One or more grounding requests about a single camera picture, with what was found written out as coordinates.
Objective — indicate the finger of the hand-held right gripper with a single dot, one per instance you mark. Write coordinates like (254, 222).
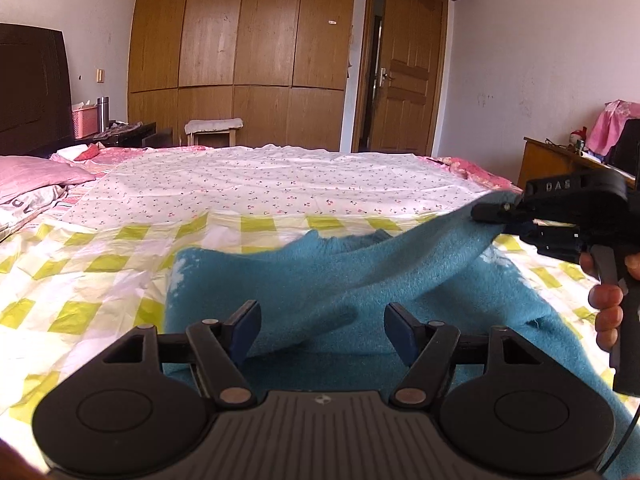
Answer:
(495, 212)

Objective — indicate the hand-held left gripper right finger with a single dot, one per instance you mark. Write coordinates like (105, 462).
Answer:
(400, 332)

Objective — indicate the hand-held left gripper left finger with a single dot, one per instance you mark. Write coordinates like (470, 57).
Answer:
(247, 331)

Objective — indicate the teal fleece sweater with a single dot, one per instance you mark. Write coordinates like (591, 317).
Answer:
(325, 270)

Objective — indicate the person's right hand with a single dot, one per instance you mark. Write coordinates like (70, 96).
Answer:
(606, 310)

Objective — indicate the pink patterned bedspread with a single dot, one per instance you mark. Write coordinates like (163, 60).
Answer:
(475, 172)

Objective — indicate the brown wooden desk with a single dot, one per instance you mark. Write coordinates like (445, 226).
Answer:
(550, 162)

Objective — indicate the small red white figurine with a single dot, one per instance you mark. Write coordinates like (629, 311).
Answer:
(579, 139)

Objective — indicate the black chair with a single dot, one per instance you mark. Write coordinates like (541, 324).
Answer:
(627, 147)

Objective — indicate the pink floral garment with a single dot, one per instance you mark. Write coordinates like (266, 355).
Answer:
(607, 125)

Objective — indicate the white floral bedsheet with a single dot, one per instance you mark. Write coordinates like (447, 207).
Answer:
(250, 180)

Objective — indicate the brown wooden door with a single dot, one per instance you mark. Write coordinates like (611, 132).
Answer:
(407, 75)

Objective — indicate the yellow-green checked bedsheet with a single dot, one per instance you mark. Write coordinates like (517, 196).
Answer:
(75, 270)

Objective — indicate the small wooden stool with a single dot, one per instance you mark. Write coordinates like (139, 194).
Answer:
(215, 137)

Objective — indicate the small stool with cloth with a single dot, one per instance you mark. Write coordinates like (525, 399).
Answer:
(212, 125)

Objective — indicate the dark nightstand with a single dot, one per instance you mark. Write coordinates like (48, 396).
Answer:
(125, 135)

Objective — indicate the red cloth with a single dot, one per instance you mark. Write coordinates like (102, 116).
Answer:
(90, 152)

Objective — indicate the printed pale pink bedding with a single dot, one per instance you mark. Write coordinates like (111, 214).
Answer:
(25, 210)

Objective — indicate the steel thermos bottle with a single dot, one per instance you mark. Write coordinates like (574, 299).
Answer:
(102, 112)

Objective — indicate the pink pillow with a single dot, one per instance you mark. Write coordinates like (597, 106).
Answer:
(35, 172)

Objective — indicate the pink plastic basket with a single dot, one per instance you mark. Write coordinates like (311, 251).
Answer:
(85, 121)

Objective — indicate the brown wooden wardrobe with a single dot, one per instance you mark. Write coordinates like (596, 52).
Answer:
(235, 35)

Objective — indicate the dark wooden headboard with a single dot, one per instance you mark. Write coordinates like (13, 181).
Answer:
(30, 90)

